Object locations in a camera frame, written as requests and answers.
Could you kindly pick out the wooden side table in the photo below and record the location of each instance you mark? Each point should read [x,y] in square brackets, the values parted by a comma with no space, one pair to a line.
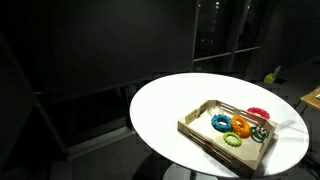
[311,99]

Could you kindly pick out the wooden slatted tray box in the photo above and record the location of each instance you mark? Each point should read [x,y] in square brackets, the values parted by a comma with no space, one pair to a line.
[237,138]

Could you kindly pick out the yellow object on floor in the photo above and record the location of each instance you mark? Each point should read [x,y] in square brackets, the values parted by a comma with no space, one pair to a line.
[271,77]

